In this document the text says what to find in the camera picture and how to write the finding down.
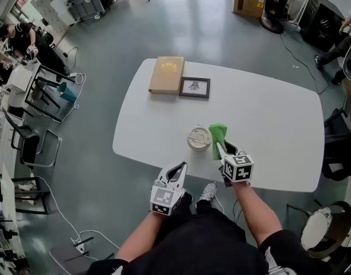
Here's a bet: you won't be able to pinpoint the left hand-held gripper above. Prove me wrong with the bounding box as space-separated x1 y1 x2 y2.
149 162 189 217

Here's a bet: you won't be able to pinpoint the large cardboard box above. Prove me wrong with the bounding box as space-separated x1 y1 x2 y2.
231 0 268 18

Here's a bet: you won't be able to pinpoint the white round seat cushion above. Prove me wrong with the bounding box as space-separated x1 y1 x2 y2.
300 206 333 251

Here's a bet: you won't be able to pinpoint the person's left forearm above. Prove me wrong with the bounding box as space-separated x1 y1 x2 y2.
114 210 168 265

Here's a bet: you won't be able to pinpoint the black standing fan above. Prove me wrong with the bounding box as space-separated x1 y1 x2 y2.
259 0 313 35

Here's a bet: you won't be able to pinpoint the white cable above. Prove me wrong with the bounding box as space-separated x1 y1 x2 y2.
28 72 121 262

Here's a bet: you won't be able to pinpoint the black floor cable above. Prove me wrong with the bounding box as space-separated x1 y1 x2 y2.
278 32 332 95

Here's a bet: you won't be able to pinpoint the teal bin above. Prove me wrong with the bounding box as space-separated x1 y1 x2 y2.
58 81 78 103

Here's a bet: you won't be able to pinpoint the black metal chair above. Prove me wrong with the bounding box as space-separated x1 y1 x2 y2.
2 108 63 169

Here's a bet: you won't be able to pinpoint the tan book-shaped box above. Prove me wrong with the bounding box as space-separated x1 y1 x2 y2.
147 56 185 95

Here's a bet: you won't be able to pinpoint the round white lidded cup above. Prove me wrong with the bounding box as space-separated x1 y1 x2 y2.
187 123 214 154

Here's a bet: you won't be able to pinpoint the person's right white shoe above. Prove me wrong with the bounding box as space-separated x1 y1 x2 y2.
196 182 218 209

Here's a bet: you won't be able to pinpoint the black yellow trash bin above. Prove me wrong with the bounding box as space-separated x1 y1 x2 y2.
262 0 290 18

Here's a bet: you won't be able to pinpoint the person's right forearm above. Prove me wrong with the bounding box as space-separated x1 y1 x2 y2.
232 180 284 248

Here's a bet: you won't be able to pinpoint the black picture frame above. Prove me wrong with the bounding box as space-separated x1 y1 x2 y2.
178 76 212 100

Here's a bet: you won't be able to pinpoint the person's black trousers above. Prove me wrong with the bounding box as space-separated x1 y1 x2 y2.
169 192 225 223

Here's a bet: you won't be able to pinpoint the person's black shirt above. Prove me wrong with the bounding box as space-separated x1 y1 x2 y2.
85 213 337 275

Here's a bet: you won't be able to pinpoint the green cloth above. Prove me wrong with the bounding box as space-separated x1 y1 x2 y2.
208 123 230 162

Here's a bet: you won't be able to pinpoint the brown wicker chair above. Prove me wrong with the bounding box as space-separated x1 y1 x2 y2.
286 200 351 260

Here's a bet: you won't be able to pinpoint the grey utility cart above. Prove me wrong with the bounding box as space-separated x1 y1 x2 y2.
67 0 107 22

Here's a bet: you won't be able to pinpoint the black metal stool frame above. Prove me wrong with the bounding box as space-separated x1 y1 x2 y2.
24 62 76 123

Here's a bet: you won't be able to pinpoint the black office chair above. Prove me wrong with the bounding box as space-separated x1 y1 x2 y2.
321 95 351 182

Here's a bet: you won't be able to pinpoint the black cabinet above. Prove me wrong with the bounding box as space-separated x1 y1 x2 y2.
299 0 346 53

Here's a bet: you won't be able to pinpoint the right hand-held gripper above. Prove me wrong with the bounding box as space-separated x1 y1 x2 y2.
216 140 255 184

